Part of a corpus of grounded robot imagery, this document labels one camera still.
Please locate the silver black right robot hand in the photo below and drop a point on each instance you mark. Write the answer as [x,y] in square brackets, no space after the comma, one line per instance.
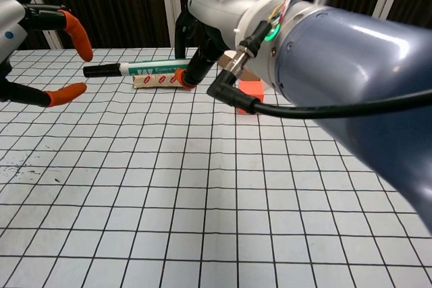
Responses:
[216,1]

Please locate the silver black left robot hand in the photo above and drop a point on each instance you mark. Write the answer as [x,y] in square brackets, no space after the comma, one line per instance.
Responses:
[10,21]

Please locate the white green marker pen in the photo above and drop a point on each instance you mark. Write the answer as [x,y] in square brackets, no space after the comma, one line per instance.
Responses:
[152,67]

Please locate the black pen cap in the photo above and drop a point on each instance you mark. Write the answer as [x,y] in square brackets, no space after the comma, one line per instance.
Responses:
[101,70]

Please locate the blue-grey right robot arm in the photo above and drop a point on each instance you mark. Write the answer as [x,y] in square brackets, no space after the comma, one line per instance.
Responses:
[354,82]

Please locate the orange cube block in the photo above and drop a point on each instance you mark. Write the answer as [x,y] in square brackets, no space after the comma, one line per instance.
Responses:
[252,89]

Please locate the gold red snack packet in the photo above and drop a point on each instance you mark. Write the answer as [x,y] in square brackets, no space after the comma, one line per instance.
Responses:
[155,81]

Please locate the checkered light blue tablecloth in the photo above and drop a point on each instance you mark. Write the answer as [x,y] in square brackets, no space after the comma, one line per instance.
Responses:
[168,183]

